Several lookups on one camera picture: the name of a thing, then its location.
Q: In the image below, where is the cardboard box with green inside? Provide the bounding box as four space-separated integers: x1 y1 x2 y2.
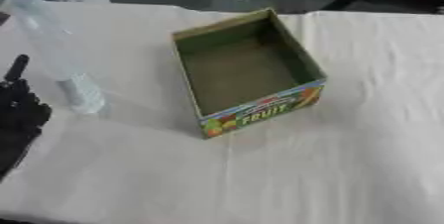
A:
169 7 330 140

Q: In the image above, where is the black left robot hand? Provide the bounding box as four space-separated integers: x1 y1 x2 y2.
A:
0 54 55 182

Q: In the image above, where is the clear plastic bottle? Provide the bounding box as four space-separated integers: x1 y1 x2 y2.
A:
5 0 110 116

